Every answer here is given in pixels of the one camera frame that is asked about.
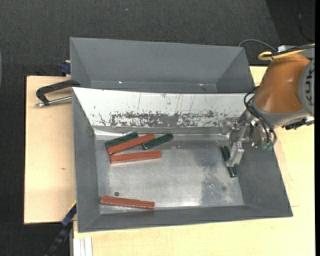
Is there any red-brown flat block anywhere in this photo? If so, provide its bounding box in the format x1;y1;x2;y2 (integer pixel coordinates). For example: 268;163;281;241
99;195;156;210
106;133;156;156
109;150;162;165

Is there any dark green flat block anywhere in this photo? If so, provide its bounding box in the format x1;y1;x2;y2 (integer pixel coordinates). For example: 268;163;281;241
104;131;139;149
220;145;239;179
141;132;174;151

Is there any grey metal bin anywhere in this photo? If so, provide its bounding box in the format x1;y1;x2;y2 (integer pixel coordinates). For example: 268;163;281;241
69;36;294;233

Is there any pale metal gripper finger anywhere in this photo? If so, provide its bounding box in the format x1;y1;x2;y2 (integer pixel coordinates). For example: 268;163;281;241
233;141;245;168
225;143;238;168

